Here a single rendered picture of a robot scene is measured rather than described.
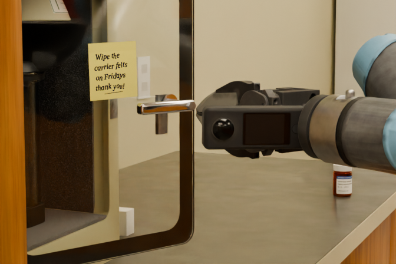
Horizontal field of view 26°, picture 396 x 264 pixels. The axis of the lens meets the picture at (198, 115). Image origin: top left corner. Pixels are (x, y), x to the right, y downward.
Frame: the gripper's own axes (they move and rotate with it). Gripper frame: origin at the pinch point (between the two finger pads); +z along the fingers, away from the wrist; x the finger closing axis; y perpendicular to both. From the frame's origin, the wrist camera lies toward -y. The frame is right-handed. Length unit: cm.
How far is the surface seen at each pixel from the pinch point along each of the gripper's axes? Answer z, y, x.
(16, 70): 3.8, -23.1, 6.0
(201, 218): 41, 34, -26
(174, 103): 8.8, 2.8, 0.4
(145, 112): 8.8, -2.0, -0.5
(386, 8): 172, 247, 17
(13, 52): 3.5, -23.6, 8.0
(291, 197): 44, 61, -26
